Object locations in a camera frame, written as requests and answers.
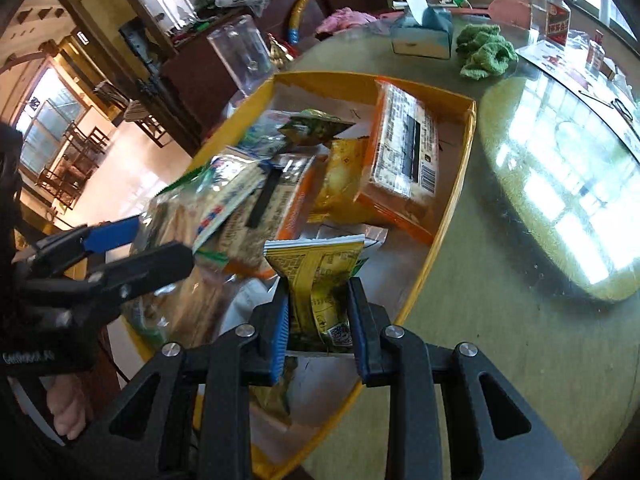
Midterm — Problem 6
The clear drinking glass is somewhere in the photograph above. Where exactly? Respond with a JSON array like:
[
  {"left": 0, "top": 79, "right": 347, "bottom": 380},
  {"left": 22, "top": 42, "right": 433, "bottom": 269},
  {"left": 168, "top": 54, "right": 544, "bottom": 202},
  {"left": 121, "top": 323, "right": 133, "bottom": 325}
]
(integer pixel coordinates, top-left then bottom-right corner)
[{"left": 527, "top": 0, "right": 551, "bottom": 41}]

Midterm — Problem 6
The printed paper leaflet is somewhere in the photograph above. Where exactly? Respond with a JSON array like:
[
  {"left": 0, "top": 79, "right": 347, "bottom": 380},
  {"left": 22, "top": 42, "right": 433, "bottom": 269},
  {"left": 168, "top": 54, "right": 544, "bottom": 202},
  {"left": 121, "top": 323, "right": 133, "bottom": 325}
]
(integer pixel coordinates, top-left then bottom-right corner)
[{"left": 515, "top": 40, "right": 640, "bottom": 121}]

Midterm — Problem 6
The white snack packet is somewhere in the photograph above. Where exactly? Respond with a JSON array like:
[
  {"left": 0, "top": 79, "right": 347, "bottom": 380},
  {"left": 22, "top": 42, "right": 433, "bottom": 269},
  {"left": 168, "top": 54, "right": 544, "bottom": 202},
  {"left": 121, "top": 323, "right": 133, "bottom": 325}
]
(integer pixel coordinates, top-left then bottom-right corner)
[{"left": 217, "top": 277, "right": 281, "bottom": 331}]

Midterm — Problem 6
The golden ornament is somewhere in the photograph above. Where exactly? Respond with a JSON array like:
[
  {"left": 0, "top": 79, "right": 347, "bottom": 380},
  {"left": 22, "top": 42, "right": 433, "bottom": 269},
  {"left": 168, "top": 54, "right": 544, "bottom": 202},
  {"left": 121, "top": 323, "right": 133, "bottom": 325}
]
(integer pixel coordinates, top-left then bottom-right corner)
[{"left": 267, "top": 34, "right": 296, "bottom": 68}]

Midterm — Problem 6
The green towel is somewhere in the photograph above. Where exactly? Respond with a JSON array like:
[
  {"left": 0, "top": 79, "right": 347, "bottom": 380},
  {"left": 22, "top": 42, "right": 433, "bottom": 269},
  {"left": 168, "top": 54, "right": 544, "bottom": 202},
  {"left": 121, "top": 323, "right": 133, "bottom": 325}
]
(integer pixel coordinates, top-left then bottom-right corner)
[{"left": 456, "top": 24, "right": 519, "bottom": 81}]

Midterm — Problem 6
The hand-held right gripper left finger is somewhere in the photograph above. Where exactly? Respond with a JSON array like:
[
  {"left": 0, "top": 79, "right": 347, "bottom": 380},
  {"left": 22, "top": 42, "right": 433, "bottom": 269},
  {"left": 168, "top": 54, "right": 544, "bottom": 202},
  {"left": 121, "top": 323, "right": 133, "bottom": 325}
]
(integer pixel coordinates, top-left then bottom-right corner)
[{"left": 82, "top": 290, "right": 292, "bottom": 480}]

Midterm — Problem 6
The small dark green packet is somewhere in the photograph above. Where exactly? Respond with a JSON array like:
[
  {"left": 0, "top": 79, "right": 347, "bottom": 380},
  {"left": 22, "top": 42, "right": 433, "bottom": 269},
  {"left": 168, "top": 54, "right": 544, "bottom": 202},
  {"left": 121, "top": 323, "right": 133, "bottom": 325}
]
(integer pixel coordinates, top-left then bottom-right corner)
[{"left": 277, "top": 108, "right": 357, "bottom": 147}]

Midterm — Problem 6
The blue clear snack packet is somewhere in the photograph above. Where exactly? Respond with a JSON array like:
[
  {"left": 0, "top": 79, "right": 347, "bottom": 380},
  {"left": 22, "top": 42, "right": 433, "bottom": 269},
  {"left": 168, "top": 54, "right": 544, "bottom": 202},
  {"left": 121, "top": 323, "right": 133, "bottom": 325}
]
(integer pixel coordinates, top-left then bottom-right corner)
[{"left": 235, "top": 110, "right": 291, "bottom": 156}]

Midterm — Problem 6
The large orange biscuit packet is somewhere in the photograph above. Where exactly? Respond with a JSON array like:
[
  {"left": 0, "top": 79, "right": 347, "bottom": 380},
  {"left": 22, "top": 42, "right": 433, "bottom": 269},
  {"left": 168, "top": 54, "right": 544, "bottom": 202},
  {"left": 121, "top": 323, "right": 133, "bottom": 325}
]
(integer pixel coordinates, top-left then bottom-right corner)
[{"left": 354, "top": 79, "right": 441, "bottom": 245}]

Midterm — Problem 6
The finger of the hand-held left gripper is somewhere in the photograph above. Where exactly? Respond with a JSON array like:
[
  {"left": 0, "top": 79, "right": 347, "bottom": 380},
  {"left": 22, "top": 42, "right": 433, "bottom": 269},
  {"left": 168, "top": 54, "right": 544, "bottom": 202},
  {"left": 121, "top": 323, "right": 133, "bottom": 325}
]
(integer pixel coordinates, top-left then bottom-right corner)
[
  {"left": 12, "top": 214, "right": 142, "bottom": 266},
  {"left": 22, "top": 241, "right": 195, "bottom": 318}
]

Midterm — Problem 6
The person's left hand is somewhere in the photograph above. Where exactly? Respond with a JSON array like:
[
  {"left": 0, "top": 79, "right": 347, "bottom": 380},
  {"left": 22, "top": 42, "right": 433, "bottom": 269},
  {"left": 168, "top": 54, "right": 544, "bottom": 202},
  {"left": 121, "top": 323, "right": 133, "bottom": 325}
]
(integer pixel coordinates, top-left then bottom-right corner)
[{"left": 45, "top": 372, "right": 96, "bottom": 441}]

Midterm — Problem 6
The yellow cracker packet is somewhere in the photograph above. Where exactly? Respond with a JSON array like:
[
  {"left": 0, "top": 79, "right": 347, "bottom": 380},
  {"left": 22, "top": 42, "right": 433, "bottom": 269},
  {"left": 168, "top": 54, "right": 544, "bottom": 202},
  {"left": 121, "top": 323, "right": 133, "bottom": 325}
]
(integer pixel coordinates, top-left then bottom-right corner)
[{"left": 306, "top": 137, "right": 373, "bottom": 224}]

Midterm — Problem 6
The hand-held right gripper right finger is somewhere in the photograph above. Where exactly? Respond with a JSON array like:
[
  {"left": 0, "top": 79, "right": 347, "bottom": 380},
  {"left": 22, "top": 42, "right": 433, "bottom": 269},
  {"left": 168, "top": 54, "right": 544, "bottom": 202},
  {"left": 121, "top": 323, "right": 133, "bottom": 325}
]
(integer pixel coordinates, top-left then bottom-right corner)
[{"left": 347, "top": 276, "right": 583, "bottom": 480}]

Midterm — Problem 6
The small liquor bottle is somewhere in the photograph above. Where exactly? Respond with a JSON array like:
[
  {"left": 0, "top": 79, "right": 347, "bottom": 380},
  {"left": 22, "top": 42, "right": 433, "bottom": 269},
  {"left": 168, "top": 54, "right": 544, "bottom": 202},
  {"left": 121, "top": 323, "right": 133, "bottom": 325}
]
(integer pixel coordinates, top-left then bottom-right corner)
[{"left": 585, "top": 30, "right": 606, "bottom": 73}]

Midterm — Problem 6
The black electrical box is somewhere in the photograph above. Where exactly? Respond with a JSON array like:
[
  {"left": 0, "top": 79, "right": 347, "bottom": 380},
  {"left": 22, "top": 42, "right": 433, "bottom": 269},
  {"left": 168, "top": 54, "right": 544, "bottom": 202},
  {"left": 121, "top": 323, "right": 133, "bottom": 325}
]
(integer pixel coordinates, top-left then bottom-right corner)
[{"left": 117, "top": 17, "right": 166, "bottom": 96}]

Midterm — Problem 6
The pink cloth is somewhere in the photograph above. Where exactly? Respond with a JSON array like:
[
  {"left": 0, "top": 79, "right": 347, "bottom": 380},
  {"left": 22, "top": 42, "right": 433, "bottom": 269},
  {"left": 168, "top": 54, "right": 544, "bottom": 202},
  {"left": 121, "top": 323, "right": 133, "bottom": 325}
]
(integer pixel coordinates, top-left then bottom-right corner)
[{"left": 315, "top": 7, "right": 378, "bottom": 38}]

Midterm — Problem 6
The dark wooden sideboard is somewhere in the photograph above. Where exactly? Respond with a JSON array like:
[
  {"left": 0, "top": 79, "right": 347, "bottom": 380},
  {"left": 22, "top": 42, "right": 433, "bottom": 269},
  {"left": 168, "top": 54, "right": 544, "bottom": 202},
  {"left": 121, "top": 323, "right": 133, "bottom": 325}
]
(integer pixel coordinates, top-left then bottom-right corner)
[{"left": 160, "top": 0, "right": 396, "bottom": 156}]

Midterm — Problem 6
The yellow cardboard tray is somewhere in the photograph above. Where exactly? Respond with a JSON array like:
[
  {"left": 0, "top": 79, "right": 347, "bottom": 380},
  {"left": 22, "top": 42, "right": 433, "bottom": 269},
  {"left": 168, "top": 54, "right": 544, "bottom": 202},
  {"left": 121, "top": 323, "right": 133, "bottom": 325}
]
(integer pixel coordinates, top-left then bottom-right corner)
[{"left": 107, "top": 71, "right": 477, "bottom": 480}]

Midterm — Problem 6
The white liquor bottle red label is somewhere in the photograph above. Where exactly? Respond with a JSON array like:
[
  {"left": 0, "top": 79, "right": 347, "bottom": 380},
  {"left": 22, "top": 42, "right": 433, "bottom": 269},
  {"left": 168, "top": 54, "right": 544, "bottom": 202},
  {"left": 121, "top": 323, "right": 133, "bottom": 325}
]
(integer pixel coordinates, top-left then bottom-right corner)
[{"left": 545, "top": 0, "right": 571, "bottom": 46}]

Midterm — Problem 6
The pink fly swatter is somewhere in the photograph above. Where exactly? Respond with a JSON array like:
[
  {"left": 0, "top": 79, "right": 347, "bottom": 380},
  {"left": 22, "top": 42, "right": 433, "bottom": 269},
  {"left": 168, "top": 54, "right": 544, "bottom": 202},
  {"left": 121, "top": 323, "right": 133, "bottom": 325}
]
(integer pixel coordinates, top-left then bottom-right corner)
[{"left": 452, "top": 0, "right": 533, "bottom": 31}]

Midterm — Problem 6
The orange-edged clear cracker packet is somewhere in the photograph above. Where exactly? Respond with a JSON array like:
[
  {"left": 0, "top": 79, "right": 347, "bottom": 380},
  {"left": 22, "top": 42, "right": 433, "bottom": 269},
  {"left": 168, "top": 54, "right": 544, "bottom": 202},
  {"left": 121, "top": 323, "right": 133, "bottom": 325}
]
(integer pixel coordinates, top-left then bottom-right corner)
[{"left": 217, "top": 152, "right": 317, "bottom": 273}]

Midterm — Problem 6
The silver foil packet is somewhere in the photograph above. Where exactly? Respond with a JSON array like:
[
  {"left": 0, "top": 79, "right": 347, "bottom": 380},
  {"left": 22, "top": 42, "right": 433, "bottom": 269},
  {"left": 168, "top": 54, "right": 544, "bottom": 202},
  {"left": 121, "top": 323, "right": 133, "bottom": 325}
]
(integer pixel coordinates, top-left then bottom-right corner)
[{"left": 320, "top": 222, "right": 390, "bottom": 250}]

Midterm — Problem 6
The teal tissue box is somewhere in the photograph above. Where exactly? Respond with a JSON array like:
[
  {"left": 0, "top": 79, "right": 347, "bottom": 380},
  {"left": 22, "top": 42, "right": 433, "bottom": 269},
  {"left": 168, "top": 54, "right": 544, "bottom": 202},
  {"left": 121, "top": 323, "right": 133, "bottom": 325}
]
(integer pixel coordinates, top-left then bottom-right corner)
[{"left": 390, "top": 0, "right": 453, "bottom": 60}]

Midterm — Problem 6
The clear plastic container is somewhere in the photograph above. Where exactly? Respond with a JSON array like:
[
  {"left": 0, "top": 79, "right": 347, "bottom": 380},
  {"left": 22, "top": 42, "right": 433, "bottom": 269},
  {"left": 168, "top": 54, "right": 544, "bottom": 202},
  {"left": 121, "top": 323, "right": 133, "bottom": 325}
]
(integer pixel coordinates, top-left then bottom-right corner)
[{"left": 206, "top": 14, "right": 275, "bottom": 97}]

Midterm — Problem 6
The yellow and green snack packet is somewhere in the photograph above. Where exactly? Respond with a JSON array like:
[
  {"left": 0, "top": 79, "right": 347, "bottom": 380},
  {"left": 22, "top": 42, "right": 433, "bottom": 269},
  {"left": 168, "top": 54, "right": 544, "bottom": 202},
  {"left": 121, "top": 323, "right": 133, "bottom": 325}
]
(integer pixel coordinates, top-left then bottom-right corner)
[{"left": 263, "top": 235, "right": 366, "bottom": 356}]

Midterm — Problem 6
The wooden chair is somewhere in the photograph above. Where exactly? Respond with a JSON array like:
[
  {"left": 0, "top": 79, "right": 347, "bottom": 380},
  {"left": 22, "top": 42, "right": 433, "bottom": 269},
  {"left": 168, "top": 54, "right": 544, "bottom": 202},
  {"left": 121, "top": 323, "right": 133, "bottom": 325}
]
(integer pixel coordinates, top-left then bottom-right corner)
[
  {"left": 37, "top": 160, "right": 83, "bottom": 211},
  {"left": 65, "top": 122, "right": 111, "bottom": 171}
]

